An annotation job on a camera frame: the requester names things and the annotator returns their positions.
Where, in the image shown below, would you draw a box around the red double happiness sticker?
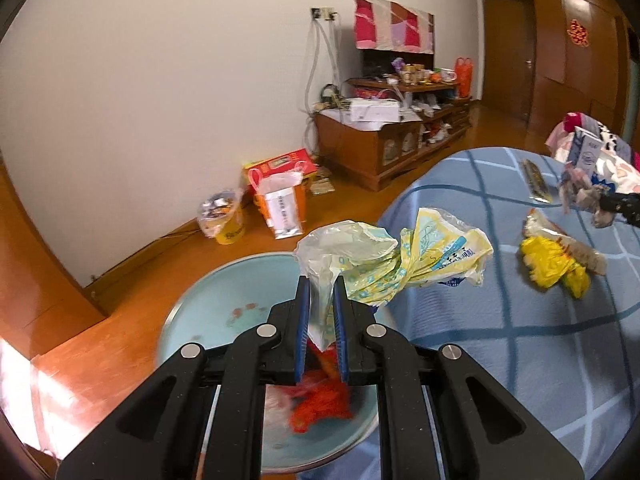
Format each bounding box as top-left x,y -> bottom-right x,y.
567,20 -> 589,48

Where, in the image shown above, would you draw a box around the black white cow pillow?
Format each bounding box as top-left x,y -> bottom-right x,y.
563,112 -> 634,162

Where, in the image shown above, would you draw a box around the white cables on wall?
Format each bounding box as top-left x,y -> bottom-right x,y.
300,19 -> 346,156

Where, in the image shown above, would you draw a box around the white tall carton box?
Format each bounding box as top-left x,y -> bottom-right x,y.
567,126 -> 603,178

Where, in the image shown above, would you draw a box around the yellow crumpled wrapper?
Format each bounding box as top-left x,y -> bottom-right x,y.
520,236 -> 591,299

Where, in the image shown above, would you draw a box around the grey pink wrapper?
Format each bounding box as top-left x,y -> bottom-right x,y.
559,164 -> 616,229

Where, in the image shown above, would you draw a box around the light blue trash bin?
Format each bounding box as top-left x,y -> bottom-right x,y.
155,252 -> 378,474

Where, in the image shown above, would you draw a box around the red plastic bag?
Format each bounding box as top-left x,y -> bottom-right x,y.
283,341 -> 354,434

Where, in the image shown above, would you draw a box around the black yellow snack packet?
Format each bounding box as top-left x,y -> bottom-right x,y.
521,158 -> 552,204

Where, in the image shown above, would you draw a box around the pink white patchwork cloth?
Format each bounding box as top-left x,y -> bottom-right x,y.
354,0 -> 435,55

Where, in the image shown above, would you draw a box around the white box on cabinet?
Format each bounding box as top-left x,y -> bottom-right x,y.
349,98 -> 400,122

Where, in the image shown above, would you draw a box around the orange plastic container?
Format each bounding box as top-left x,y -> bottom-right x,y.
454,56 -> 474,99

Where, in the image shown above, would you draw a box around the pink heart pillow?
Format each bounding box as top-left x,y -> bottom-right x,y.
544,124 -> 640,194

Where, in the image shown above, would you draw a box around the yellow green printed bag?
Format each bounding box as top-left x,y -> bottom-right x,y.
294,207 -> 494,350

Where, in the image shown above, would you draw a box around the blue plaid bed sheet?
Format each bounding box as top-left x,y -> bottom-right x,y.
380,148 -> 639,479

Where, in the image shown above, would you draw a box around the wall power socket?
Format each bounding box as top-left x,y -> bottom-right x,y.
310,6 -> 336,21

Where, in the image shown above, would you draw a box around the brown wooden door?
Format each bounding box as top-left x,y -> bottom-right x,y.
482,0 -> 536,122

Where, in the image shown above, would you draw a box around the wooden tv cabinet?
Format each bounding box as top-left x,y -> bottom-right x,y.
314,50 -> 471,191

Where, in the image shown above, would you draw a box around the red cardboard box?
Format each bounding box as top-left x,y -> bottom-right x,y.
243,148 -> 318,188

